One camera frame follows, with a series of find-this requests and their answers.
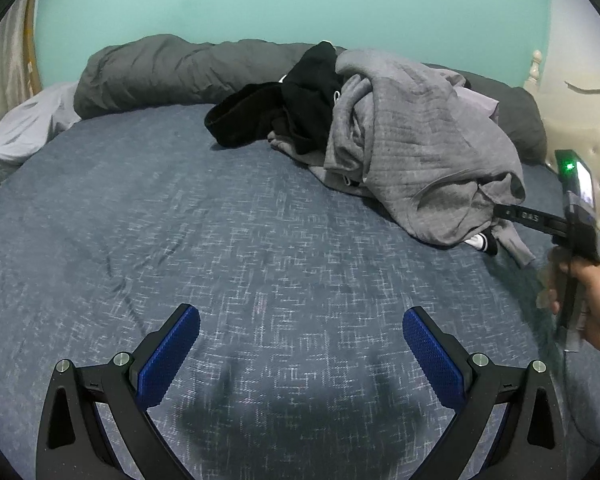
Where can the grey quilted hoodie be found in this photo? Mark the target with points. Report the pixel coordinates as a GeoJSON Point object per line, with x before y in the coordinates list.
{"type": "Point", "coordinates": [437, 162]}

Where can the black garment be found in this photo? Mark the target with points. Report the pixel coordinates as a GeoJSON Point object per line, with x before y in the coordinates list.
{"type": "Point", "coordinates": [298, 108]}

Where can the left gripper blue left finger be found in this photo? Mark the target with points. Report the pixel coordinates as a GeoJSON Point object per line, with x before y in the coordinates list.
{"type": "Point", "coordinates": [72, 440]}

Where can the cream tufted headboard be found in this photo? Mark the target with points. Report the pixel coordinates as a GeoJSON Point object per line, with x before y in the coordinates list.
{"type": "Point", "coordinates": [569, 105]}

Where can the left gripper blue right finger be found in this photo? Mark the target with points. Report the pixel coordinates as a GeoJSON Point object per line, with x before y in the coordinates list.
{"type": "Point", "coordinates": [529, 443]}

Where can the blue patterned bedsheet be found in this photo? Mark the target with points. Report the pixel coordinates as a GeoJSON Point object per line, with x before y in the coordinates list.
{"type": "Point", "coordinates": [300, 370]}

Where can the person's right hand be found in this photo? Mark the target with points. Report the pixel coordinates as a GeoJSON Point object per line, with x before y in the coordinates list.
{"type": "Point", "coordinates": [588, 274]}

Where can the beige striped curtain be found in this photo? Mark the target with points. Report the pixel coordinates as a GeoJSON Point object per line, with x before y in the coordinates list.
{"type": "Point", "coordinates": [19, 76]}

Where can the light grey sheet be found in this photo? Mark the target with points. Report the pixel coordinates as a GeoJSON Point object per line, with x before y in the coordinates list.
{"type": "Point", "coordinates": [28, 127]}

